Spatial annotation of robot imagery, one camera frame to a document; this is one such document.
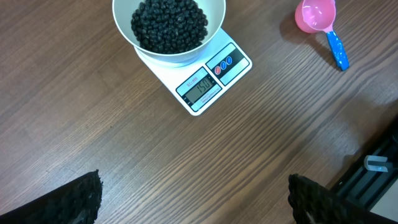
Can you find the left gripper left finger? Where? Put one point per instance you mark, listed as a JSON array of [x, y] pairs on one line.
[[75, 202]]

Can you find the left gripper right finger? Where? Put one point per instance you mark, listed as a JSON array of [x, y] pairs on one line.
[[312, 203]]

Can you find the pink scoop blue handle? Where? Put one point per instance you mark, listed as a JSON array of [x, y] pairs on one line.
[[313, 16]]

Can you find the white digital kitchen scale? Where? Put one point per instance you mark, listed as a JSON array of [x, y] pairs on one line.
[[199, 82]]

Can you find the white bowl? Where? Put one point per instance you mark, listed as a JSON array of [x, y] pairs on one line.
[[214, 10]]

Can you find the black beans in bowl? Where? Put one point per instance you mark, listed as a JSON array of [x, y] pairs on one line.
[[169, 26]]

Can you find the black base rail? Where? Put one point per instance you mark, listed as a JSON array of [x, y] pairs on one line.
[[363, 187]]

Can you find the grey clip on rail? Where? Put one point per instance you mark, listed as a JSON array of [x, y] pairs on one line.
[[378, 164]]

